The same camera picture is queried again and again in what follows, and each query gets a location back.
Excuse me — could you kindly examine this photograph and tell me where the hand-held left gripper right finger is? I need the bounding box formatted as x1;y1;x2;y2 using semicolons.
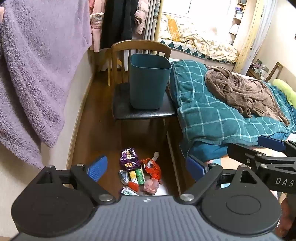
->
179;155;271;204

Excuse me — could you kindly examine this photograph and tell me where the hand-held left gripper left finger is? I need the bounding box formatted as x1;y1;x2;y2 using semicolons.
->
35;156;116;205

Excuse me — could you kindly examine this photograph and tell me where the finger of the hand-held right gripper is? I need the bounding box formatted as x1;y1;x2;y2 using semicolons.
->
228;143;269;169
258;136;296;157

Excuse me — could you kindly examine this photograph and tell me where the purple chip bag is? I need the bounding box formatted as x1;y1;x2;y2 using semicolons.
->
120;148;140;171

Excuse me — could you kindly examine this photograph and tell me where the teal plastic bin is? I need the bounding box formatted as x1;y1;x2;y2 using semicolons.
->
129;54;172;110

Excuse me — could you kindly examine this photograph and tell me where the white green packet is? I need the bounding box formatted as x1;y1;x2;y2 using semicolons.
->
120;186;139;197

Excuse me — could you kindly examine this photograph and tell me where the orange net bag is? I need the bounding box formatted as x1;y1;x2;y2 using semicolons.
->
141;158;162;181

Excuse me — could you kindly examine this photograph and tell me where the pink crumpled tissue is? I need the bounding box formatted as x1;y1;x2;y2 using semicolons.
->
143;179;160;194

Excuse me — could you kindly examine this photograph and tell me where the green pillow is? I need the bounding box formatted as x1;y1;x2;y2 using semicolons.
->
273;79;296;105

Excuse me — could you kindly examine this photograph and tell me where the brown fleece blanket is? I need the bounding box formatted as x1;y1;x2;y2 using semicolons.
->
205;66;290;127

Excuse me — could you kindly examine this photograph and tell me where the teal plaid blanket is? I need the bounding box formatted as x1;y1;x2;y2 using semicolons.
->
170;60;296;160

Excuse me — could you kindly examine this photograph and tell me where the wooden chair with black seat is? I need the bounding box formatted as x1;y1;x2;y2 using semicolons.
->
107;40;178;142

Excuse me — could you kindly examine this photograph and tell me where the purple fluffy towel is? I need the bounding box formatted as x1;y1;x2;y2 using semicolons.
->
0;0;93;169

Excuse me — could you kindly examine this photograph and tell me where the floral cream duvet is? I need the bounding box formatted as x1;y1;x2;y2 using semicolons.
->
159;14;238;63

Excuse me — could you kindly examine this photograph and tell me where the triangle patterned quilt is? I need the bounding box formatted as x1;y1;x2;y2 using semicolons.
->
159;39;236;64

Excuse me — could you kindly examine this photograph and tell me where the orange patterned pillow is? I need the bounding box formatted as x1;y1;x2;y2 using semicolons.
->
166;19;183;35

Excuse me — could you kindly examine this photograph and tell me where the pink hanging garment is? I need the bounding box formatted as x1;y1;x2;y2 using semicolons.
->
89;0;107;52

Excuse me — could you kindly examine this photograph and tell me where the black hanging coat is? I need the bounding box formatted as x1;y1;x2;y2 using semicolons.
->
100;0;139;49

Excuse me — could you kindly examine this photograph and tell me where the pink puffer jacket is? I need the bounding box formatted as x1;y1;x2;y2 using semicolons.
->
134;0;149;35

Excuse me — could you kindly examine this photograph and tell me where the window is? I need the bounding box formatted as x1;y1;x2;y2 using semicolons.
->
162;0;192;14

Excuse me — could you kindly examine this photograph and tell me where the small photo frame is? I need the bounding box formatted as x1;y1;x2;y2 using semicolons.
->
252;59;263;73

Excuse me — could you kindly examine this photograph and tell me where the beige perforated post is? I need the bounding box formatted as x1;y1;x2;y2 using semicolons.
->
233;0;278;75

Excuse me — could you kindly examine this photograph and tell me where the wall shelf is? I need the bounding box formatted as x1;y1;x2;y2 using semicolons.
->
229;0;248;44

